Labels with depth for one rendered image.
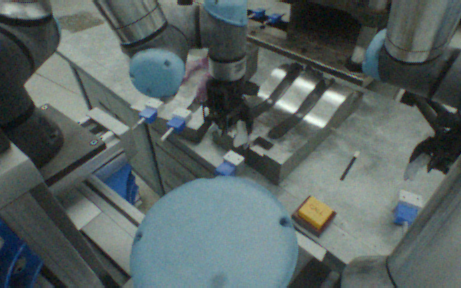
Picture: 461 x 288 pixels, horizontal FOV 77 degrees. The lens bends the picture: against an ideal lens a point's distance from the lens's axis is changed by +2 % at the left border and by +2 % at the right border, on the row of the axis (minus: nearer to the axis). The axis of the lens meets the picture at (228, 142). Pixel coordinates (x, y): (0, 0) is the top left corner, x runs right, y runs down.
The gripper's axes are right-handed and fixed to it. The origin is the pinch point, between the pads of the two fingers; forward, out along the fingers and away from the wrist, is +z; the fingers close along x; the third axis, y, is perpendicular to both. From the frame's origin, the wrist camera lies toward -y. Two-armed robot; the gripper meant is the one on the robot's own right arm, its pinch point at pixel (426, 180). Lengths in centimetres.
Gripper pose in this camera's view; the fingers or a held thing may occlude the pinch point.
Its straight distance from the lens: 79.5
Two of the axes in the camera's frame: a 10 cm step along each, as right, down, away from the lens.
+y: -4.4, 6.4, -6.4
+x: 9.0, 3.0, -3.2
